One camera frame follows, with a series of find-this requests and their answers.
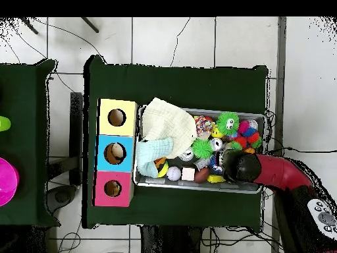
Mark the mint green waffle cloth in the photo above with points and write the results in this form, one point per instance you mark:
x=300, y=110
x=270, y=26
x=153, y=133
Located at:
x=150, y=152

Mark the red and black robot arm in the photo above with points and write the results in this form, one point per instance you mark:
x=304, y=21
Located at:
x=279, y=171

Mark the wooden box with three holes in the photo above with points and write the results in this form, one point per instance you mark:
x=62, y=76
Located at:
x=129, y=126

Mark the shallow metal mesh bin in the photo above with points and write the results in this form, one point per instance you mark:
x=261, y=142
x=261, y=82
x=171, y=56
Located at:
x=158, y=181

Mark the cream waffle cloth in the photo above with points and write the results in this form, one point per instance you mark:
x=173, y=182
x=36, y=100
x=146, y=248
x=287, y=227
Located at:
x=168, y=122

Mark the white baseball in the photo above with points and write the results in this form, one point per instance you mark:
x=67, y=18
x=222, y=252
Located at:
x=173, y=173

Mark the green spiky ball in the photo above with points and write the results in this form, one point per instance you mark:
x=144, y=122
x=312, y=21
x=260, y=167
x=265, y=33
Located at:
x=202, y=149

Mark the light wooden block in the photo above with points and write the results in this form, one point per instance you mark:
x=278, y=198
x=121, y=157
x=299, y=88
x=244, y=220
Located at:
x=188, y=174

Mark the brown toy football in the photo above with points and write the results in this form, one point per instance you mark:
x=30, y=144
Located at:
x=202, y=175

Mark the dark green table cloth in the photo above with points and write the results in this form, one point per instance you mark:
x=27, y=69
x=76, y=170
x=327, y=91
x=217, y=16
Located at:
x=171, y=84

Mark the green spiky toy with eyes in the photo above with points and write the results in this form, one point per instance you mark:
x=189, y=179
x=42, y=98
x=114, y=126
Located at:
x=223, y=123

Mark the yellow toy block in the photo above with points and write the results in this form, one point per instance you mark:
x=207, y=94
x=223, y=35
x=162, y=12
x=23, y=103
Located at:
x=215, y=178

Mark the multicolour spiky caterpillar toy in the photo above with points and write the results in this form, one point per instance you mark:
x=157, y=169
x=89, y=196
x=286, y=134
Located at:
x=248, y=134

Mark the black stand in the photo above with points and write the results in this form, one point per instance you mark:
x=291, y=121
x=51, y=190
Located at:
x=76, y=131

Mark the grey stand foot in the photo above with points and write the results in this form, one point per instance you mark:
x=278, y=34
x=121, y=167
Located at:
x=62, y=196

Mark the grey floor strip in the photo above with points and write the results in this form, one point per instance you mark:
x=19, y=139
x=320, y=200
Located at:
x=281, y=79

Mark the dark tripod leg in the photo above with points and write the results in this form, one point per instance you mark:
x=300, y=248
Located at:
x=29, y=25
x=90, y=25

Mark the green cloth side table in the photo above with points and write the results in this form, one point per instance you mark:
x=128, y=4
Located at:
x=23, y=92

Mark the lime green object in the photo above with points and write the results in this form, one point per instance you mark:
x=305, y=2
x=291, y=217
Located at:
x=4, y=123

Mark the pink plate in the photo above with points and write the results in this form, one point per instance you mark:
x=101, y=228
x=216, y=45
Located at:
x=6, y=181

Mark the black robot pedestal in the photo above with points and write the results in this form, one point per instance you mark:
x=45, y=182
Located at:
x=168, y=241

